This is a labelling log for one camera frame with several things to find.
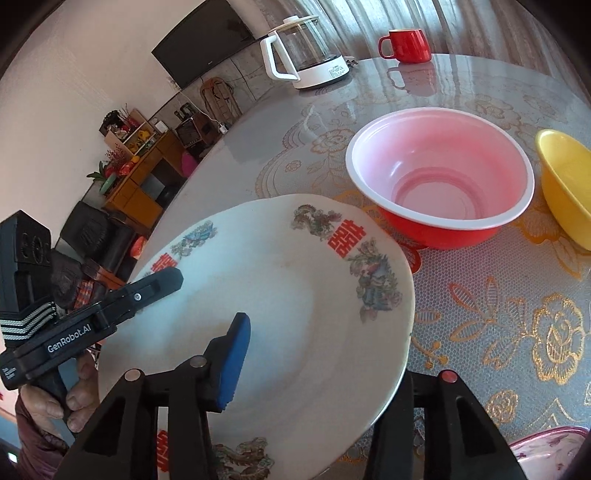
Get white plate red characters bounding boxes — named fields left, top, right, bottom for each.
left=98, top=194, right=415, bottom=479

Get red plastic bowl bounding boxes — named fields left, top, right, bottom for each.
left=346, top=107, right=535, bottom=250

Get yellow plastic bowl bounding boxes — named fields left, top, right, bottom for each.
left=535, top=129, right=590, bottom=251

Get left hand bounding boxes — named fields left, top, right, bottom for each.
left=19, top=351, right=100, bottom=439

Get white plate purple floral rim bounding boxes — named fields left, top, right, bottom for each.
left=510, top=426, right=588, bottom=480

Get black sofa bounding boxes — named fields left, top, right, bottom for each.
left=51, top=202, right=138, bottom=311

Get wooden cabinet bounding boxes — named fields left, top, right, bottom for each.
left=103, top=131, right=185, bottom=231

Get small wooden chair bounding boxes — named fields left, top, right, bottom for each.
left=200, top=77, right=242, bottom=126

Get white glass electric kettle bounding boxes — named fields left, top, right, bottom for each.
left=259, top=15, right=349, bottom=90

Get red mug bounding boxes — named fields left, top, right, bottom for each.
left=378, top=29, right=432, bottom=64

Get beige lace curtain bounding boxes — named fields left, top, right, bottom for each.
left=256, top=0, right=562, bottom=74

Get black wall television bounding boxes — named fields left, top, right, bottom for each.
left=151, top=0, right=256, bottom=89

